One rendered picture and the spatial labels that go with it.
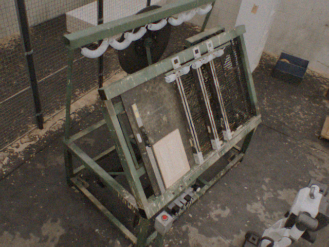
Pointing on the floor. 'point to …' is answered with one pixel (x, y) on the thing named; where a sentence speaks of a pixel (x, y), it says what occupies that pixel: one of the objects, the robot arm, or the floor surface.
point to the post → (159, 240)
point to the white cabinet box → (256, 25)
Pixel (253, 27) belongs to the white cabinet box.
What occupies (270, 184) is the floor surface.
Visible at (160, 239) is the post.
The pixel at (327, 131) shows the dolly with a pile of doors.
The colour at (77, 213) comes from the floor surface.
